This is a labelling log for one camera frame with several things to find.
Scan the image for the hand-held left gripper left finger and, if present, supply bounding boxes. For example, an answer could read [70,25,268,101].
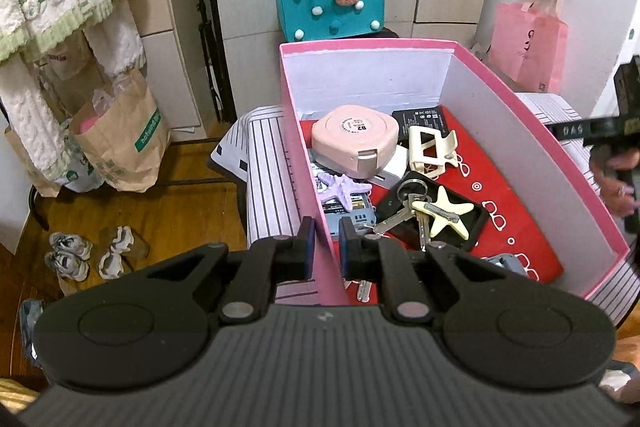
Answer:
[145,216,317,325]

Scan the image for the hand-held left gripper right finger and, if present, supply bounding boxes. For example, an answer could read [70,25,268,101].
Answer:
[339,216,488,323]

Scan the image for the large grey rectangular case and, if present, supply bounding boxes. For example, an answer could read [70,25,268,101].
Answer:
[311,152,377,235]

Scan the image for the purple star hair clip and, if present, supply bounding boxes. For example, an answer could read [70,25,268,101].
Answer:
[316,172,372,212]

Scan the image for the silver key bunch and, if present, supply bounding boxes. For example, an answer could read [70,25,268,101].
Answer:
[372,182,436,253]

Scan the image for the black charger cradle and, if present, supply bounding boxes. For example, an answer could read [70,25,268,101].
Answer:
[375,171,488,253]

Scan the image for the white power adapter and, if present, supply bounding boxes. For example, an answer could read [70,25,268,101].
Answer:
[370,146,413,190]

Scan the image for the pink tape measure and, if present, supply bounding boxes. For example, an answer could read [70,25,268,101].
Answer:
[311,104,400,180]

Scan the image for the yellow star hair clip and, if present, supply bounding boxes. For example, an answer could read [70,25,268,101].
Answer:
[410,184,475,240]

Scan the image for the cream hair claw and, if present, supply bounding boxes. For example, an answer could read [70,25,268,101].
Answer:
[407,125,466,180]

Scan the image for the black battery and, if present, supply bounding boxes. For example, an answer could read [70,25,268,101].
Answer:
[391,105,451,132]

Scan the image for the small grey labelled device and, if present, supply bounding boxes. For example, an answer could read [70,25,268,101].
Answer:
[480,253,531,279]

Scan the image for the pink cardboard box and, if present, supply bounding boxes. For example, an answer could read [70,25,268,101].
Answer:
[278,38,632,308]

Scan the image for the person's right hand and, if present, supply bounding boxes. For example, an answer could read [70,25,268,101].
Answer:
[589,144,640,219]

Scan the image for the striped tablecloth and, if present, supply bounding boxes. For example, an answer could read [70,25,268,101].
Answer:
[207,93,640,333]

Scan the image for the pink shopping bag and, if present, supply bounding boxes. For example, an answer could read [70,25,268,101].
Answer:
[487,0,570,92]

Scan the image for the white brown shoes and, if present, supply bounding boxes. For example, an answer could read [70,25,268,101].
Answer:
[96,226,151,282]

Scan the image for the brown paper bag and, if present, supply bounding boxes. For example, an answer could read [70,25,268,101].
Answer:
[67,67,172,194]
[2,122,61,198]

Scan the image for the black suitcase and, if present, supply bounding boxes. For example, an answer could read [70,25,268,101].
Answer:
[345,27,401,42]

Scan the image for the beige cabinet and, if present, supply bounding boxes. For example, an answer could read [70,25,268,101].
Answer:
[117,0,208,142]

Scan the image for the green white plastic bag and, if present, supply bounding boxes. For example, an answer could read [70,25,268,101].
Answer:
[52,122,108,192]

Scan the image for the black clothes rack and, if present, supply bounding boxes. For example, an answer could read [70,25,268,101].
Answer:
[27,184,51,233]

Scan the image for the dark cloth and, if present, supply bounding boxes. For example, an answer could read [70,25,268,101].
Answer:
[20,299,51,358]

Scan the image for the fluffy white pajama pants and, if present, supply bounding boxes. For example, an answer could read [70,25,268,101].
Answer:
[0,2,146,180]

